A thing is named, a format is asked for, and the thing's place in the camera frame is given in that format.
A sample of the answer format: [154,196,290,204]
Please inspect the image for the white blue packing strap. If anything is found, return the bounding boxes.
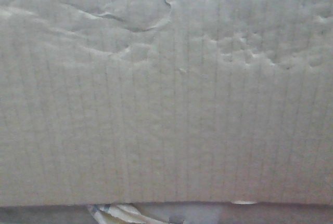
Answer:
[87,203,167,224]

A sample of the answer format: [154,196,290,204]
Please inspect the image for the torn cardboard box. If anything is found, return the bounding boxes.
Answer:
[1,0,332,206]

